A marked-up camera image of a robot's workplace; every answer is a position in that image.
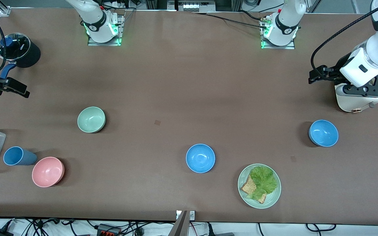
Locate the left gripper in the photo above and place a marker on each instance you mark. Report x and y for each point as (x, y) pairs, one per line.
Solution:
(335, 72)

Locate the blue bowl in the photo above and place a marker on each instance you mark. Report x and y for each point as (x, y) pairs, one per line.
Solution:
(323, 133)
(200, 158)

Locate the light green bowl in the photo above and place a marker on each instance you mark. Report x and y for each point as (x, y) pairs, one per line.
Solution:
(91, 119)

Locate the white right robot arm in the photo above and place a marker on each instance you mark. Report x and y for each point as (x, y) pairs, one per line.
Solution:
(97, 19)

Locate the pink bowl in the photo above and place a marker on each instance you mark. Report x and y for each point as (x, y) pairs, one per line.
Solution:
(47, 172)

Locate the white toaster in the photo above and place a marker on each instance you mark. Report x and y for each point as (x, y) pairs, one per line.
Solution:
(349, 103)

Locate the blue plastic cup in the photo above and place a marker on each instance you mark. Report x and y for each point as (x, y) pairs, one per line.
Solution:
(20, 156)

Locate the green lettuce leaf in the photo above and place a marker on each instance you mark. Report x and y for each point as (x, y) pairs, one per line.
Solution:
(263, 180)

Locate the light green plate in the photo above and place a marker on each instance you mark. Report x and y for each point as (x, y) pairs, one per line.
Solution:
(272, 198)

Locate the brown bread slice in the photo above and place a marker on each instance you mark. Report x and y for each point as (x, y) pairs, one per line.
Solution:
(248, 187)

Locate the grey control box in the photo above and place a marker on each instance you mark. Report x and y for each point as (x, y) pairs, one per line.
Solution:
(194, 6)

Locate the black red power strip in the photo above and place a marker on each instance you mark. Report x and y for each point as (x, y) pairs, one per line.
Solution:
(108, 230)

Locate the black plug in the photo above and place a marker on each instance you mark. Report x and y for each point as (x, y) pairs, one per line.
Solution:
(221, 234)

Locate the grey metal bar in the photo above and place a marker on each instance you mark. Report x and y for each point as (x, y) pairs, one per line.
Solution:
(179, 227)

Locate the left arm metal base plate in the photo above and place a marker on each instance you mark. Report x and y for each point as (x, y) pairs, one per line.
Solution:
(290, 47)

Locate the aluminium frame corner post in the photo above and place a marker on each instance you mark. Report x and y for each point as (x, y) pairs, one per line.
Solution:
(2, 9)

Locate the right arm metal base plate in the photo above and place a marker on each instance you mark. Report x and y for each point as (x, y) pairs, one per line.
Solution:
(94, 43)

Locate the white table edge bracket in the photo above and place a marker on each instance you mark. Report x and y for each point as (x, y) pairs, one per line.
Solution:
(192, 215)

